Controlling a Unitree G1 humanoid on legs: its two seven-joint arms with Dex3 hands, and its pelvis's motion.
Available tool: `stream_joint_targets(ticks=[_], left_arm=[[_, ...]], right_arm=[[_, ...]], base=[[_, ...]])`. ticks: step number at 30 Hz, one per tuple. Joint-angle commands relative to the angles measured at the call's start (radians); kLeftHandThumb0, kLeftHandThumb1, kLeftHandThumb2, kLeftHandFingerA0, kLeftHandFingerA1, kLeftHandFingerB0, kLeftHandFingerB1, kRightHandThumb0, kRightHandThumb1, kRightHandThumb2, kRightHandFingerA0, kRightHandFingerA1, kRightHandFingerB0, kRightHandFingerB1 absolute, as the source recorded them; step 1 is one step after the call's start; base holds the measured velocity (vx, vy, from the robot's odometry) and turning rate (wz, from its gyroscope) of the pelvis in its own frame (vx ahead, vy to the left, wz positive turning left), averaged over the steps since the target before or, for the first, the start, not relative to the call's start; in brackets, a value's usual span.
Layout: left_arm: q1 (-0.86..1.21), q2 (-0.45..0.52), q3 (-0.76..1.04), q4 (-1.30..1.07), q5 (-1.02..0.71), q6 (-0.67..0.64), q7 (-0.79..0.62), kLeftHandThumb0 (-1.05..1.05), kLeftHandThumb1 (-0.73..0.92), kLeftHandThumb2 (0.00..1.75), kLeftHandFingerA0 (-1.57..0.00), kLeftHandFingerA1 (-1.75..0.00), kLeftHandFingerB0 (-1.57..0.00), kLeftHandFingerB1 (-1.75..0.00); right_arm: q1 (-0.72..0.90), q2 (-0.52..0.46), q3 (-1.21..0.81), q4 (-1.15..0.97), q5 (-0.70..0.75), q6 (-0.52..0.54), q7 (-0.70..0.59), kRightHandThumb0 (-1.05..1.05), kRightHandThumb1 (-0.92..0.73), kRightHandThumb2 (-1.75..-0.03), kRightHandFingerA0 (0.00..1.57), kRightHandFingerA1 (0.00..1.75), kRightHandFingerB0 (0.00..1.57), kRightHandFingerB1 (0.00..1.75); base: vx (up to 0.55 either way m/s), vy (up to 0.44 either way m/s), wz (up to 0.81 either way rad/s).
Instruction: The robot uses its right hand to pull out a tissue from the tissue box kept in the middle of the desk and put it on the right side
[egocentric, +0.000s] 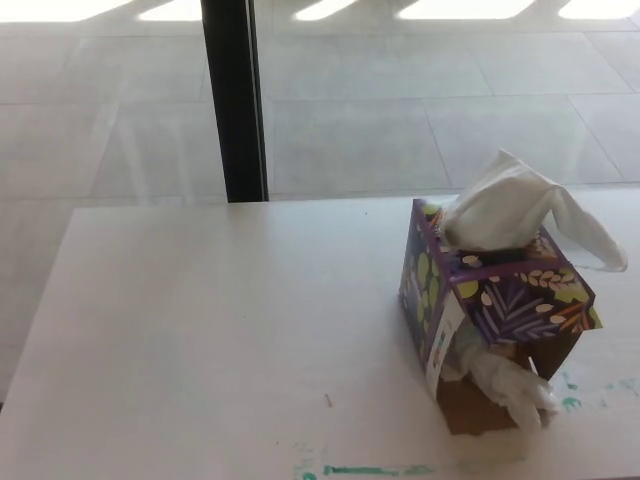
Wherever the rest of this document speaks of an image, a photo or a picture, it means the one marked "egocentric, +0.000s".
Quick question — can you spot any white pulled tissue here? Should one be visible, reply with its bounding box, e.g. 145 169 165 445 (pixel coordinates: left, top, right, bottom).
439 147 629 274

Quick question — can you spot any purple floral tissue box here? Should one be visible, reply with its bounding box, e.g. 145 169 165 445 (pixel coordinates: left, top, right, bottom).
398 197 605 435

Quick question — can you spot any crumpled white tissue wad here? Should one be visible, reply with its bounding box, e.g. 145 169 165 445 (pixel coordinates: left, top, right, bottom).
439 319 560 431

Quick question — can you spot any black window frame post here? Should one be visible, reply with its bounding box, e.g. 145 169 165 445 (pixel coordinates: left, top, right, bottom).
199 0 270 204

